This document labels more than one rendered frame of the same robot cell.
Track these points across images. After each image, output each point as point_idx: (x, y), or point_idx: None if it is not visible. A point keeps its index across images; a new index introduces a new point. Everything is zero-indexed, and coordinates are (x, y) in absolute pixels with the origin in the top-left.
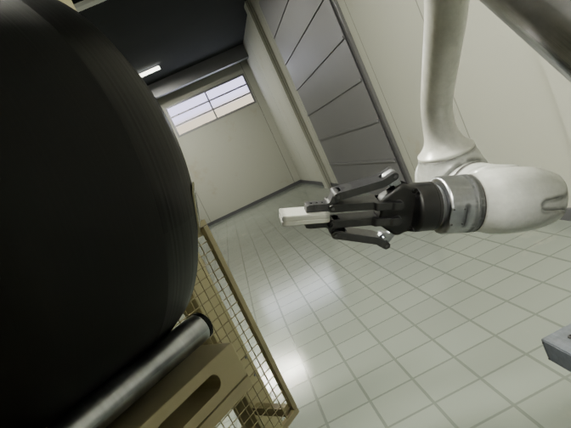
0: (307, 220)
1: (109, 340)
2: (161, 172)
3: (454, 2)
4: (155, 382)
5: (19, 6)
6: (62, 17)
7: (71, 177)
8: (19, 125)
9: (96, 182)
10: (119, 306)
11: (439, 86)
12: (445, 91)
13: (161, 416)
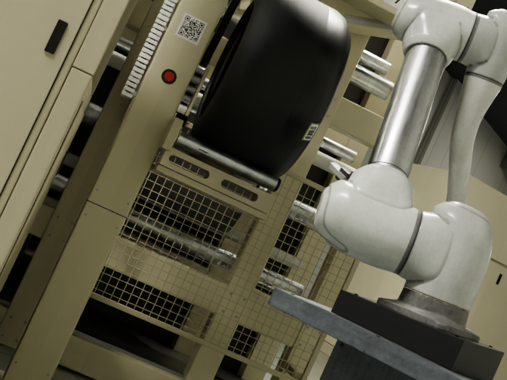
0: (336, 172)
1: (241, 134)
2: (303, 103)
3: (454, 138)
4: (241, 173)
5: (323, 27)
6: (331, 39)
7: (275, 78)
8: (278, 55)
9: (280, 86)
10: (253, 127)
11: (449, 182)
12: (451, 188)
13: (229, 178)
